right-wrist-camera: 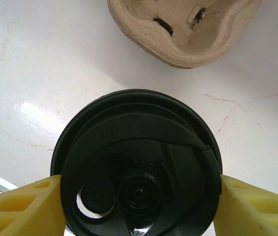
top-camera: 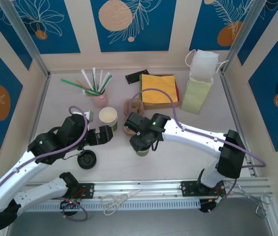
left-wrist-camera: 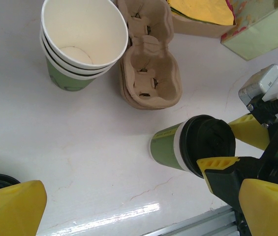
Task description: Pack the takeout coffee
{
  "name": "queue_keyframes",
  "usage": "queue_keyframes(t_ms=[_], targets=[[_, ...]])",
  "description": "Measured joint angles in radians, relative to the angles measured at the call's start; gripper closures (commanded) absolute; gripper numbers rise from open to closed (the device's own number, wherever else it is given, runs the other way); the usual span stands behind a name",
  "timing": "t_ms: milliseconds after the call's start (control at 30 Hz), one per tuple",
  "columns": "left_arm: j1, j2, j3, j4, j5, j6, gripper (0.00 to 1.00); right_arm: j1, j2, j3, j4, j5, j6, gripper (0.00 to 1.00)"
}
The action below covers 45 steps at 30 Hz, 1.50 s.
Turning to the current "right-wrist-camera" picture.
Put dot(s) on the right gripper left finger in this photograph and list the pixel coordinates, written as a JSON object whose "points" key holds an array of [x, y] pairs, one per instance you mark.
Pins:
{"points": [[18, 216]]}

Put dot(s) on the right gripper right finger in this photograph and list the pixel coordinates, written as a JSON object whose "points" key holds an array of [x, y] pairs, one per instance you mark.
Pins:
{"points": [[256, 216]]}

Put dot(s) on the black plastic cup lid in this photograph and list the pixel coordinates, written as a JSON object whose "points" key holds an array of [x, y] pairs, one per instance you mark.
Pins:
{"points": [[141, 147]]}

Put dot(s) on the brown pulp cup carrier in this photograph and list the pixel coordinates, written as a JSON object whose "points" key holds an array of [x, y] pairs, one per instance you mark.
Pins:
{"points": [[141, 24]]}

